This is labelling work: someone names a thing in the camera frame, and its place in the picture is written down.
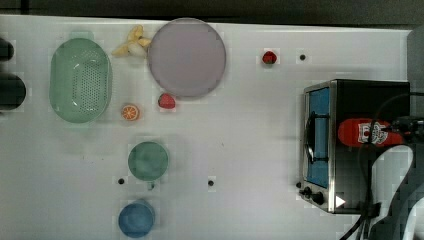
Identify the red ketchup bottle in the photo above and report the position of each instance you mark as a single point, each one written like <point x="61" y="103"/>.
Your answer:
<point x="354" y="132"/>

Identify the orange slice toy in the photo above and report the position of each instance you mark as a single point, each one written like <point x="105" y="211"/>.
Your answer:
<point x="130" y="112"/>

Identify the peeled toy banana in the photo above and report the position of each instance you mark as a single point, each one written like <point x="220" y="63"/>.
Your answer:
<point x="136" y="44"/>

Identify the blue round bowl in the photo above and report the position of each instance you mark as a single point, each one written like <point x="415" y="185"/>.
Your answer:
<point x="137" y="219"/>

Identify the small red strawberry toy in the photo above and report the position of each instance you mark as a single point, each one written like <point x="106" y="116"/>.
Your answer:
<point x="269" y="58"/>

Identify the black round object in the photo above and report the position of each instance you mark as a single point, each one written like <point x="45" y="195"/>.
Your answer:
<point x="12" y="91"/>
<point x="6" y="50"/>

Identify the round lilac plate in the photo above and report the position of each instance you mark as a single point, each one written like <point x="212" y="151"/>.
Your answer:
<point x="187" y="57"/>

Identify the black round object lower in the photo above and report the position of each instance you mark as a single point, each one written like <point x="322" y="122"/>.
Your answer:
<point x="12" y="91"/>

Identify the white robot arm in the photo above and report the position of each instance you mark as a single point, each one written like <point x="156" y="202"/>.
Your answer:
<point x="410" y="191"/>

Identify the green perforated colander basket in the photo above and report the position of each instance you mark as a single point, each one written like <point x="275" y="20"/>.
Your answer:
<point x="80" y="81"/>

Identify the black round object upper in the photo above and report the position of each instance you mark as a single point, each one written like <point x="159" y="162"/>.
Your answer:
<point x="6" y="50"/>

